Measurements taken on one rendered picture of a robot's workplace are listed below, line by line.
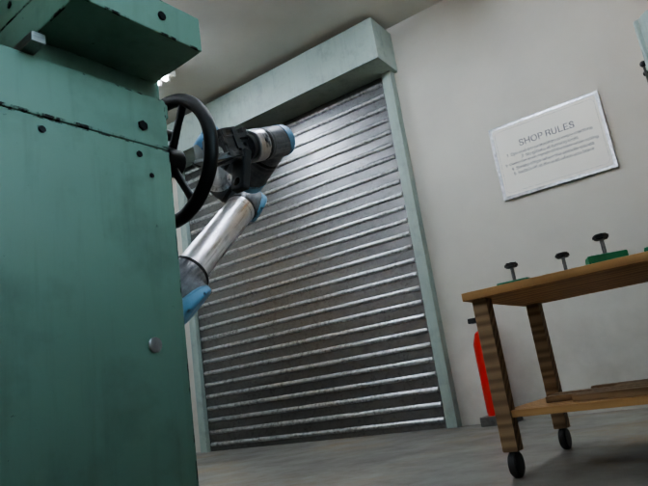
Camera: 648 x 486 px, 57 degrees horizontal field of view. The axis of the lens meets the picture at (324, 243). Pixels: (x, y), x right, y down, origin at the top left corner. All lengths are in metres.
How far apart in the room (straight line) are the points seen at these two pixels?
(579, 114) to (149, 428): 3.23
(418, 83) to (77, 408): 3.65
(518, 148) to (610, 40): 0.76
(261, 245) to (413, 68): 1.70
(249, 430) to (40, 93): 3.97
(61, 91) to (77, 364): 0.38
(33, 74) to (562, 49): 3.36
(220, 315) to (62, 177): 4.04
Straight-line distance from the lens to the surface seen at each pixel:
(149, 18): 0.96
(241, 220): 2.17
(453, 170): 3.92
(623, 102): 3.74
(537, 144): 3.76
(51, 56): 0.98
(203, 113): 1.23
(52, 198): 0.86
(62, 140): 0.90
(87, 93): 0.96
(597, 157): 3.66
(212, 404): 4.93
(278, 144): 1.67
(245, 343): 4.67
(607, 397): 1.81
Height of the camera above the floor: 0.30
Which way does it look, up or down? 14 degrees up
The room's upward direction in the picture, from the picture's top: 9 degrees counter-clockwise
